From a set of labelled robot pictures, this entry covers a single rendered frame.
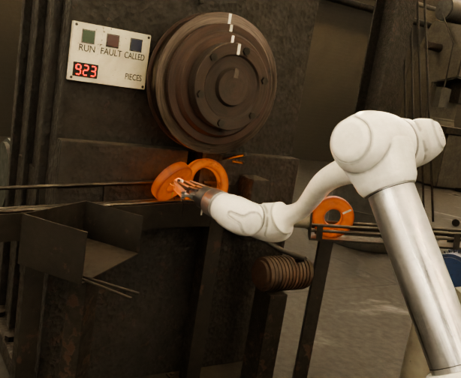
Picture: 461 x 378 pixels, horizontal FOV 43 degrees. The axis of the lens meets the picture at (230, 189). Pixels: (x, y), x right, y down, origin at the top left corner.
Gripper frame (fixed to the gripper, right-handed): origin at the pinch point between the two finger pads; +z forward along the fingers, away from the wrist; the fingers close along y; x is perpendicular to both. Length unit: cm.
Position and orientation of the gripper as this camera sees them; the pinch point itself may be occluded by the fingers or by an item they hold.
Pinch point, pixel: (176, 181)
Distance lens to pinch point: 196.5
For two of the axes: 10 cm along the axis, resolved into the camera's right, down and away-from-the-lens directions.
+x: 1.2, -9.4, -3.1
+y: 7.8, -1.0, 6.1
